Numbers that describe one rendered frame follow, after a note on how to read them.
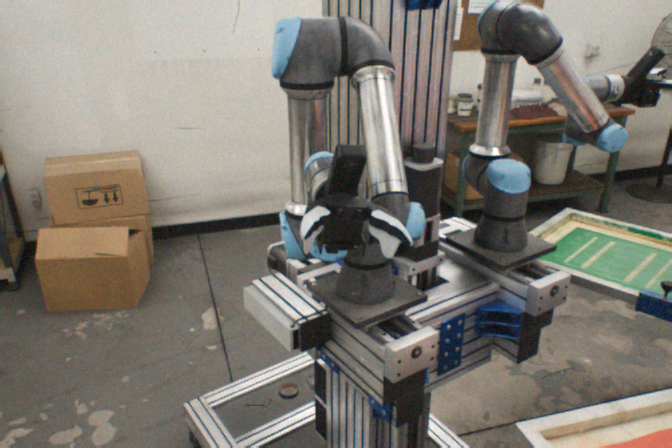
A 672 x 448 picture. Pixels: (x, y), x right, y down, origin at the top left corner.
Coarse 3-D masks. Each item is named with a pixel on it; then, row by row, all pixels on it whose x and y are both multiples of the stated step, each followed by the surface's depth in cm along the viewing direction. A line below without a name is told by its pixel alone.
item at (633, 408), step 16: (624, 400) 153; (640, 400) 153; (656, 400) 153; (544, 416) 147; (560, 416) 147; (576, 416) 147; (592, 416) 147; (608, 416) 148; (624, 416) 150; (640, 416) 152; (528, 432) 142; (544, 432) 143; (560, 432) 145; (576, 432) 147
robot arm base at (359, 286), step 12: (348, 264) 142; (384, 264) 142; (348, 276) 143; (360, 276) 141; (372, 276) 141; (384, 276) 142; (348, 288) 143; (360, 288) 142; (372, 288) 141; (384, 288) 142; (348, 300) 143; (360, 300) 142; (372, 300) 142; (384, 300) 143
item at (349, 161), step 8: (344, 144) 86; (336, 152) 86; (344, 152) 85; (352, 152) 85; (360, 152) 85; (336, 160) 85; (344, 160) 85; (352, 160) 85; (360, 160) 86; (336, 168) 87; (344, 168) 87; (352, 168) 86; (360, 168) 87; (328, 176) 91; (336, 176) 88; (344, 176) 89; (352, 176) 89; (360, 176) 89; (328, 184) 91; (336, 184) 90; (344, 184) 90; (352, 184) 90; (328, 192) 92
